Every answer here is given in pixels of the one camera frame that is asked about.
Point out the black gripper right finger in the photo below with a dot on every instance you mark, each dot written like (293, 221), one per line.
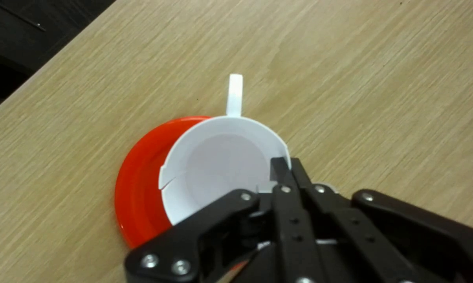
(394, 237)

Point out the white mug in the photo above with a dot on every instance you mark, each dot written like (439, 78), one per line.
(221, 163)

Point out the orange round plate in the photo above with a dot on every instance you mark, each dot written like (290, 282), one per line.
(142, 199)

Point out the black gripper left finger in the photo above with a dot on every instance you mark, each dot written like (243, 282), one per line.
(194, 242)

